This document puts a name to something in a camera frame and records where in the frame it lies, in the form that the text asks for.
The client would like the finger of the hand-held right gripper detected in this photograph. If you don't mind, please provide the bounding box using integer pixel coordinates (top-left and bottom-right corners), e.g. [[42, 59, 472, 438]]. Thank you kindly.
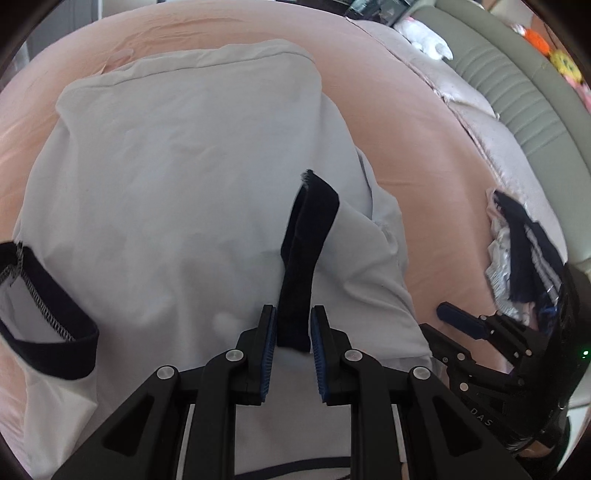
[[418, 323, 513, 393], [436, 302, 536, 365]]

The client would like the light blue shirt navy trim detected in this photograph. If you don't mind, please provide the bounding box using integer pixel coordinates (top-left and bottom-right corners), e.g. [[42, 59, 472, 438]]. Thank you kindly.
[[0, 39, 435, 480]]

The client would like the pale pink quilted pillow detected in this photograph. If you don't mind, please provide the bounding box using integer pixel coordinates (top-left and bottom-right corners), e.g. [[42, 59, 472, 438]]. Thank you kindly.
[[355, 18, 499, 121], [447, 102, 574, 265]]

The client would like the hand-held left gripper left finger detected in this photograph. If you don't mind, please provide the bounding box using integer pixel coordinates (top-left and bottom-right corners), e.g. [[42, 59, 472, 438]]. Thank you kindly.
[[51, 305, 278, 480]]

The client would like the black glass door cabinet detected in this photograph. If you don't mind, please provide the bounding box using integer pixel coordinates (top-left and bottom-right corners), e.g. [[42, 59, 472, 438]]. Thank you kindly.
[[342, 0, 413, 27]]

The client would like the bed with pink sheet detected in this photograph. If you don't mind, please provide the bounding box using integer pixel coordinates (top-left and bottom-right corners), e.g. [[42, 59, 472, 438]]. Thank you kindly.
[[0, 0, 571, 480]]

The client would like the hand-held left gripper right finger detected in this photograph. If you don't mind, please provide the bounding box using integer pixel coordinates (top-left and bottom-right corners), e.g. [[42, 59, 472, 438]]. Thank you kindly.
[[310, 305, 532, 480]]

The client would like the white plush toy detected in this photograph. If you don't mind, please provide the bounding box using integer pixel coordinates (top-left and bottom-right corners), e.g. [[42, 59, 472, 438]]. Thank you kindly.
[[394, 15, 455, 62]]

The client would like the yellow sponge plush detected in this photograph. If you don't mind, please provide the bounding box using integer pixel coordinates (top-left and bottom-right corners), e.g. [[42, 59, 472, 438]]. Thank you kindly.
[[549, 48, 581, 78]]

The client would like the navy skirt with white stripes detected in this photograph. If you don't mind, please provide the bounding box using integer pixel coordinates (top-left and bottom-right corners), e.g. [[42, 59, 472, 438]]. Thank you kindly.
[[485, 190, 570, 319]]

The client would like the grey padded headboard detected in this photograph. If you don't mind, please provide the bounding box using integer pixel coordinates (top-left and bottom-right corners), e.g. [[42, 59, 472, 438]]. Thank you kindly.
[[434, 0, 591, 274]]

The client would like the white bear plush pink dress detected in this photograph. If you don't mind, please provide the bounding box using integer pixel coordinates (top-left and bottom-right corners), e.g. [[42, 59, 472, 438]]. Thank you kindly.
[[573, 74, 591, 114]]

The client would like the round orange plush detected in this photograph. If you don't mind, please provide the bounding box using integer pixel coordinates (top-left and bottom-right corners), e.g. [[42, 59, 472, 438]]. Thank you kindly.
[[512, 25, 551, 55]]

